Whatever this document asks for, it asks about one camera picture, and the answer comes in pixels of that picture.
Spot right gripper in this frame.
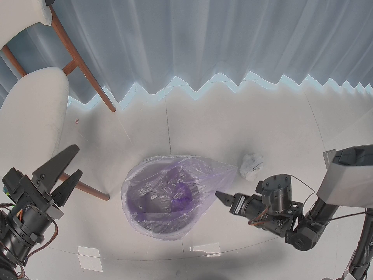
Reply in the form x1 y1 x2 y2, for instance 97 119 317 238
229 193 264 220

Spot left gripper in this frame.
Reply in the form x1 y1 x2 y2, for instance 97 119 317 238
8 145 83 245

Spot purple plastic bag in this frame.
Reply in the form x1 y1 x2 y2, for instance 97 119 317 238
121 155 238 241

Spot white trash bin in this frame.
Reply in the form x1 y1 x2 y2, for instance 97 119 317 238
125 159 201 234

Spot crumpled white printed wrapper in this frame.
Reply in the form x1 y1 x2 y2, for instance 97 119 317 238
240 154 264 181

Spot white padded wooden chair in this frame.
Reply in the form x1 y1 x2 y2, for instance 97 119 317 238
0 0 117 200

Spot white curtain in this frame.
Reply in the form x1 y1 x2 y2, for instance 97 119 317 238
0 0 373 107

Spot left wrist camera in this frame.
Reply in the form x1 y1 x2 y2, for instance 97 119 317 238
1 168 26 199

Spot black cable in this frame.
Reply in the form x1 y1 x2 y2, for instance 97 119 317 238
290 175 367 221

